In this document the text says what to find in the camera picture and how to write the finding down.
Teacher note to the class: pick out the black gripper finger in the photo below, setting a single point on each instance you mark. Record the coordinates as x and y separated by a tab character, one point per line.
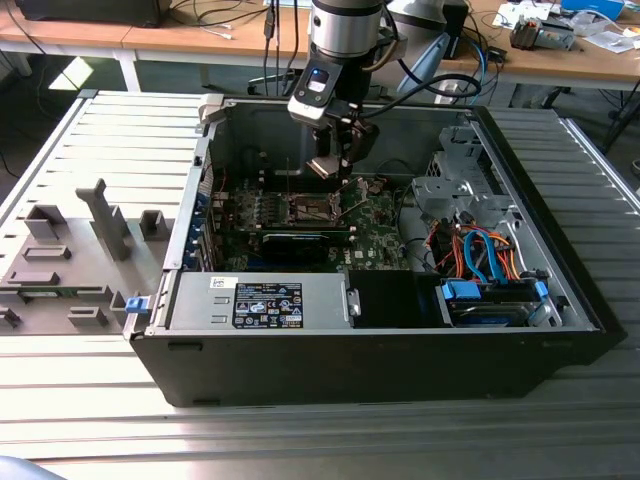
324	142
362	142

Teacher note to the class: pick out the silver CPU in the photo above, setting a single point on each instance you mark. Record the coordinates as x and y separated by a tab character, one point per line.
325	166

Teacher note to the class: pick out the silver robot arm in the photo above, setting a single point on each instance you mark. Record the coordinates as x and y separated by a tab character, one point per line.
345	30

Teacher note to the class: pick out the CPU socket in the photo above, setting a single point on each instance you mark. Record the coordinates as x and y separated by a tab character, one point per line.
312	207

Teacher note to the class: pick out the pale blue teach pendant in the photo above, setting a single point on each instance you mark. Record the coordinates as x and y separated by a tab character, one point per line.
427	60

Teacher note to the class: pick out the green motherboard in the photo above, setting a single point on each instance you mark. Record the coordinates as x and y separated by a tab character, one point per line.
372	235

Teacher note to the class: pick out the metal drive cage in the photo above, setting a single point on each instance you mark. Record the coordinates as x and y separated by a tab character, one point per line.
450	190

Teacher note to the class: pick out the black graphics card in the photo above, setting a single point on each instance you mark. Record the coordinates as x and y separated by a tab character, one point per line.
295	247

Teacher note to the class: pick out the black speaker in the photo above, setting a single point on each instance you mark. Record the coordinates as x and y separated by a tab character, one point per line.
457	45

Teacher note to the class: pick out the black plastic shroud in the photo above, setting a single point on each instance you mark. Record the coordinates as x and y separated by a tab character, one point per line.
382	300

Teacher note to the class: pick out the grey metal device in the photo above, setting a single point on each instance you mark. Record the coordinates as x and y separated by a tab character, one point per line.
542	35

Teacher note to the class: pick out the wooden desk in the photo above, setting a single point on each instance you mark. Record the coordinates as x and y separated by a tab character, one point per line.
550	65
100	37

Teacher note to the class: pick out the grey power supply unit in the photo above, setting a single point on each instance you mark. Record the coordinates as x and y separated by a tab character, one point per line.
200	300

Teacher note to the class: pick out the hard disk in blue carrier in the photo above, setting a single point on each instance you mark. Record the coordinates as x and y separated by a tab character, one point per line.
487	312

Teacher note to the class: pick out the black PC case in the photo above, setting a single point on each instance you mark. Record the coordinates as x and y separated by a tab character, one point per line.
350	370

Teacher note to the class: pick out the blue case latch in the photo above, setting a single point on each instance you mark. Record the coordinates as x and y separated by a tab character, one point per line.
137	305

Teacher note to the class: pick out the blue cardboard box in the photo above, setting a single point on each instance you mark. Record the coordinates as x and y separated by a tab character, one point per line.
592	7

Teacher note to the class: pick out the grey parts rack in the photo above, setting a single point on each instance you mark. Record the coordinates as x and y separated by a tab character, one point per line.
85	240

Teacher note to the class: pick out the black box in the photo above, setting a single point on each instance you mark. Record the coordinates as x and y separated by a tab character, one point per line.
90	10

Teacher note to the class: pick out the green RAM stick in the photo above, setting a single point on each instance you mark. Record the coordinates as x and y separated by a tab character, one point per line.
42	295

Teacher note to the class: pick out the blue rounded object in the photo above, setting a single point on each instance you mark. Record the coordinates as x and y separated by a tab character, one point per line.
20	470

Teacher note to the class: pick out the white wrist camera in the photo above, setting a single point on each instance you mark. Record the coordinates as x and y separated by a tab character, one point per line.
307	107

